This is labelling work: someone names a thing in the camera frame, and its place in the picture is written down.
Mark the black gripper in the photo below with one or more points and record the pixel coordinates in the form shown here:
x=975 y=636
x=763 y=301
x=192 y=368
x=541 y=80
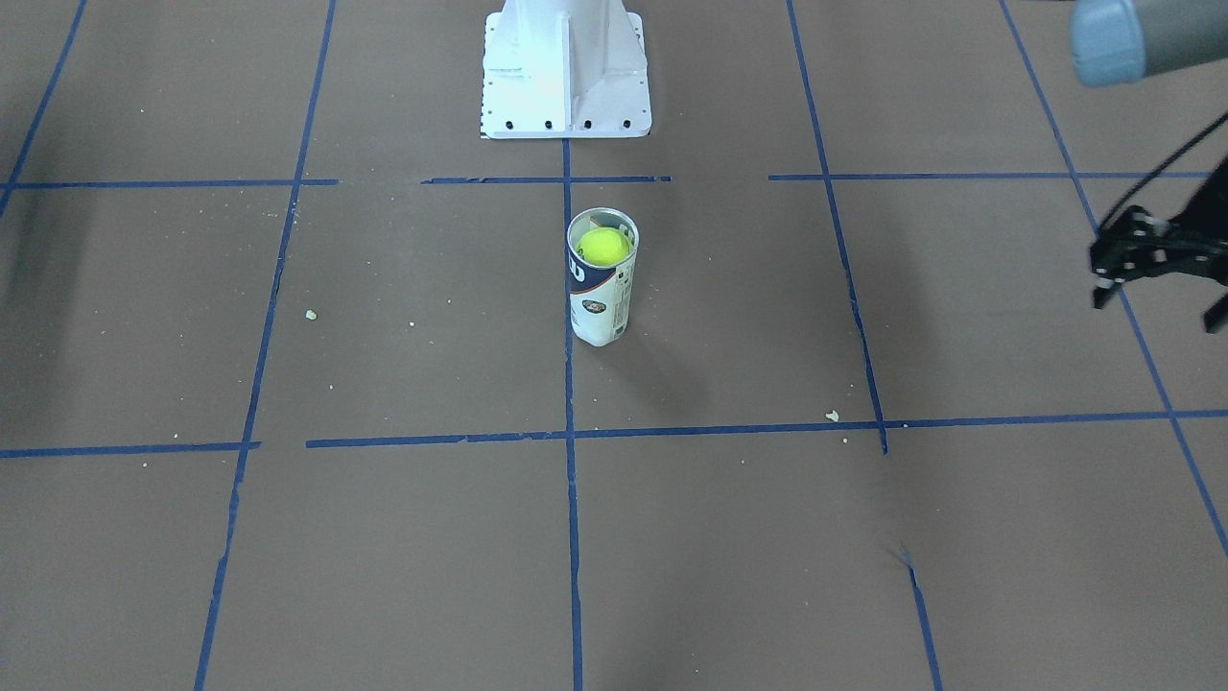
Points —
x=1203 y=223

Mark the yellow tennis ball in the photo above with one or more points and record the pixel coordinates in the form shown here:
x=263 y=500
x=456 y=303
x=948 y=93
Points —
x=604 y=246

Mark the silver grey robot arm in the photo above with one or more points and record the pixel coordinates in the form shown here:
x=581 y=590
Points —
x=1121 y=42

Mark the clear tennis ball can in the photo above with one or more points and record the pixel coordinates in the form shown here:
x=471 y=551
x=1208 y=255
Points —
x=600 y=297

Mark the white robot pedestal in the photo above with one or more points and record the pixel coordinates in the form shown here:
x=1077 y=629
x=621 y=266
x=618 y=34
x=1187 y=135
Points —
x=565 y=70

